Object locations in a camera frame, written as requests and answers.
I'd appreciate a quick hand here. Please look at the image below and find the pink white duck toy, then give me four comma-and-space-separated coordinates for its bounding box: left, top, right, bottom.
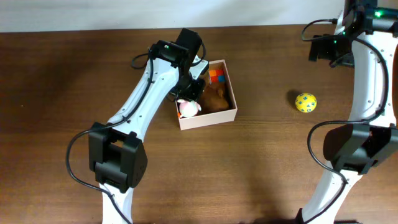
177, 99, 201, 118

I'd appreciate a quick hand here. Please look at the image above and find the brown plush toy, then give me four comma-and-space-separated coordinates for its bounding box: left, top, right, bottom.
198, 83, 229, 113

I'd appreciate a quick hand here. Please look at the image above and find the colourful puzzle cube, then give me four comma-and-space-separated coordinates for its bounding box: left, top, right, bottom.
208, 69, 226, 84

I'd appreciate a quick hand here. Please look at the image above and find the yellow ball with blue marks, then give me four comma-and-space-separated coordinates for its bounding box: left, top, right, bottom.
295, 93, 317, 113

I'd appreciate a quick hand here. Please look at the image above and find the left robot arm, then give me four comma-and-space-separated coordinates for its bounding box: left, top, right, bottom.
88, 29, 209, 223

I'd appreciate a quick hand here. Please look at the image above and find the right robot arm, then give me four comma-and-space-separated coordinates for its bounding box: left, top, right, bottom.
294, 0, 397, 223

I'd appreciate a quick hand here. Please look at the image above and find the white open cardboard box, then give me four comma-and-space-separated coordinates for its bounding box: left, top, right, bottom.
178, 60, 238, 130

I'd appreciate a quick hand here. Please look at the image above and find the right black cable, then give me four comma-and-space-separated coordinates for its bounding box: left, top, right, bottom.
300, 18, 390, 224

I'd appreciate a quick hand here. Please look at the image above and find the black cable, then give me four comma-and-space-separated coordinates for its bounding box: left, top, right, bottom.
65, 42, 208, 224
300, 18, 390, 224

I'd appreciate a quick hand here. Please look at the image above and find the left black cable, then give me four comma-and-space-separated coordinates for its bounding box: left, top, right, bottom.
65, 42, 208, 224

